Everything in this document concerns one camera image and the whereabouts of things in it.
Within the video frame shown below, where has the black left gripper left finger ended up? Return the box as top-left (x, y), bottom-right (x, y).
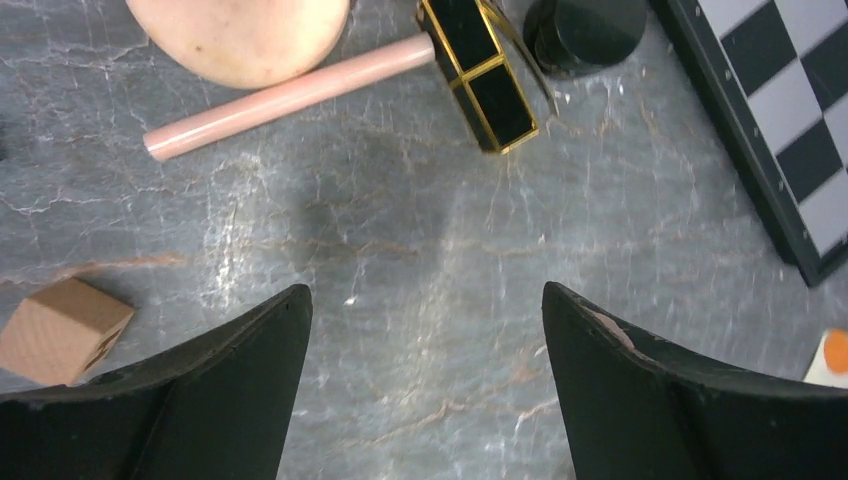
top-left (86, 284), bottom-right (315, 480)

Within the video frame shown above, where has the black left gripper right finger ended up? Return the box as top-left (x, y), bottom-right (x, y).
top-left (541, 281), bottom-right (730, 480)

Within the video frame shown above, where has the white orange sachet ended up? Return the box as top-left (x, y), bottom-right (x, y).
top-left (803, 328), bottom-right (848, 389)

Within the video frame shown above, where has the round pink compact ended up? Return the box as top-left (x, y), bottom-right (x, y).
top-left (127, 0), bottom-right (351, 89)

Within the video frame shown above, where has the black round cap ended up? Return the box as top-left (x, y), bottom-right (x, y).
top-left (523, 0), bottom-right (648, 78)

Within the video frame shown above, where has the black gold lipstick case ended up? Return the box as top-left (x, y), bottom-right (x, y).
top-left (416, 0), bottom-right (539, 154)

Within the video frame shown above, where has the pink lip pencil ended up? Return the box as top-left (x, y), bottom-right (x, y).
top-left (143, 32), bottom-right (435, 161)

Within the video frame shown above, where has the small wooden cube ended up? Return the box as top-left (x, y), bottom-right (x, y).
top-left (1, 278), bottom-right (135, 386)

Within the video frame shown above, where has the black grey chessboard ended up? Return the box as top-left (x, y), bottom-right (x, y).
top-left (653, 0), bottom-right (847, 287)

